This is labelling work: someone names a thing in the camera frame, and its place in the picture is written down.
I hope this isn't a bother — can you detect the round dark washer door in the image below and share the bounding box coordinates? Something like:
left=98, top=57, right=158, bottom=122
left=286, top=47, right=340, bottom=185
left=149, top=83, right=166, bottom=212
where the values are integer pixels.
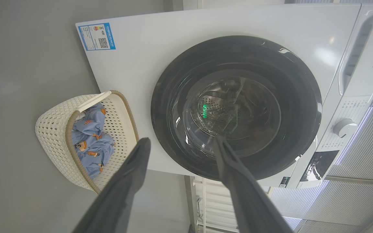
left=151, top=35, right=322, bottom=181

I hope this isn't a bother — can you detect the white front-load washing machine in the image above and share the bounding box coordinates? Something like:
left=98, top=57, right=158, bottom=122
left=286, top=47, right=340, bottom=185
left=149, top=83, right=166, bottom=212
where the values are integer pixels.
left=75, top=3, right=373, bottom=189

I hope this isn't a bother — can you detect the black washing machine display panel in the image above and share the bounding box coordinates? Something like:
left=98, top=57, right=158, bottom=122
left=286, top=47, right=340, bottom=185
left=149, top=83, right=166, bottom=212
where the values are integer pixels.
left=300, top=150, right=340, bottom=182

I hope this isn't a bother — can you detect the cream perforated laundry basket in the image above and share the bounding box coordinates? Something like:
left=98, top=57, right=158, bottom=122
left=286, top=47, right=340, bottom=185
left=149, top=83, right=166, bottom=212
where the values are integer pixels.
left=35, top=90, right=139, bottom=194

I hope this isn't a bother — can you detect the stainless steel washing machine drum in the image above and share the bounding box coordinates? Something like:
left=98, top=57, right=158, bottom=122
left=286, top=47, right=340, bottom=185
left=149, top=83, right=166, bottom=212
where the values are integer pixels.
left=197, top=79, right=271, bottom=139

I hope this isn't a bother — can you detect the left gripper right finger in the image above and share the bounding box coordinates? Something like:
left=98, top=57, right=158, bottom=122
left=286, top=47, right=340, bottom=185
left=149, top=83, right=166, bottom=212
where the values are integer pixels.
left=214, top=135, right=294, bottom=233

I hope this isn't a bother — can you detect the blue energy label sticker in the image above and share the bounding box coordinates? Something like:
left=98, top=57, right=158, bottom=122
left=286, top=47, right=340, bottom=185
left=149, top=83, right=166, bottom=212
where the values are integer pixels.
left=78, top=23, right=116, bottom=51

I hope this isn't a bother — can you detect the white washing machine control knob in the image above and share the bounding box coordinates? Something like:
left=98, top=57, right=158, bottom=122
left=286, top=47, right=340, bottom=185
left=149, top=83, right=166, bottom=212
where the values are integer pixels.
left=333, top=118, right=358, bottom=138

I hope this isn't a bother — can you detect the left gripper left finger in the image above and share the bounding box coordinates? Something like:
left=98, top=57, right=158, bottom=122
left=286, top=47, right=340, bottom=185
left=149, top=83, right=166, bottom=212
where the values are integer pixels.
left=73, top=137, right=152, bottom=233

